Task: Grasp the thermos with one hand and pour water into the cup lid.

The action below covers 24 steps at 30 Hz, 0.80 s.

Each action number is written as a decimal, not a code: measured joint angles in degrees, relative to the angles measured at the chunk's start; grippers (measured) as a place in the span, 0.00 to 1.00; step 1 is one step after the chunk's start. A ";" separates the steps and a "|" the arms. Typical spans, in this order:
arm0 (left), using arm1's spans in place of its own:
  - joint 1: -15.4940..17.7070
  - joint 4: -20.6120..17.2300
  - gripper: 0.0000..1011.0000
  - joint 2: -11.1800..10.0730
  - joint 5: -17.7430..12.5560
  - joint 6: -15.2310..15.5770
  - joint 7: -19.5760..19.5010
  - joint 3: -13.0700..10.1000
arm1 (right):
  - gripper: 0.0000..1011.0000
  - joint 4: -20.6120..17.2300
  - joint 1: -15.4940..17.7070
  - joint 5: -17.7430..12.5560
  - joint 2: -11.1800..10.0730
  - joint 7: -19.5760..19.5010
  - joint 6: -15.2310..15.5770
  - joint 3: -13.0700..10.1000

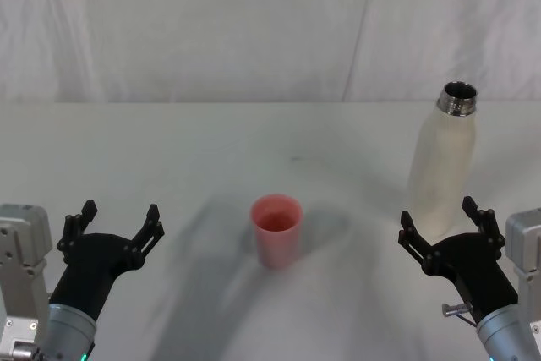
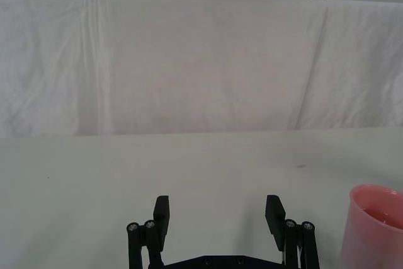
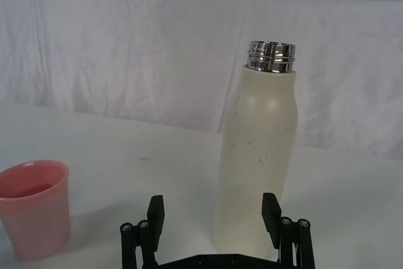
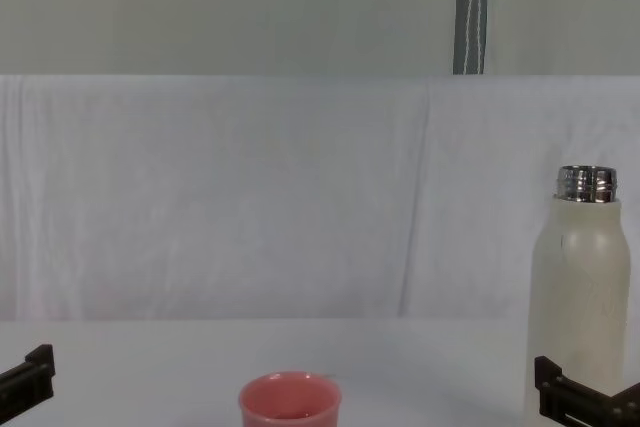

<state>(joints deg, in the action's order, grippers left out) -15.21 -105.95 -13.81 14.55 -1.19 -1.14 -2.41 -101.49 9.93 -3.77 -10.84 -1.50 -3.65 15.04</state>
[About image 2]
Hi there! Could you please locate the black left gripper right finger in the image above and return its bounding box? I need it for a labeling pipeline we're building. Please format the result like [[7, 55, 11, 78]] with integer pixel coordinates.
[[265, 195, 321, 269]]

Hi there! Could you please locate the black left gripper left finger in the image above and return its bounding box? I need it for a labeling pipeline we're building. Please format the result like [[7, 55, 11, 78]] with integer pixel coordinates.
[[126, 195, 171, 269]]

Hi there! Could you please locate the white table cloth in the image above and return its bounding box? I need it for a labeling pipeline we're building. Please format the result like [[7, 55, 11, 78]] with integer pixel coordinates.
[[0, 129, 403, 269]]

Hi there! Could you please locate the pink plastic cup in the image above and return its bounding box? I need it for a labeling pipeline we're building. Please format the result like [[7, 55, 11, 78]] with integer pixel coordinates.
[[341, 183, 403, 269]]

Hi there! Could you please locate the white curtain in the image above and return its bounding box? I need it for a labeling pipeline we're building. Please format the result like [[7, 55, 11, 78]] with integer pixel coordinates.
[[0, 0, 403, 139]]

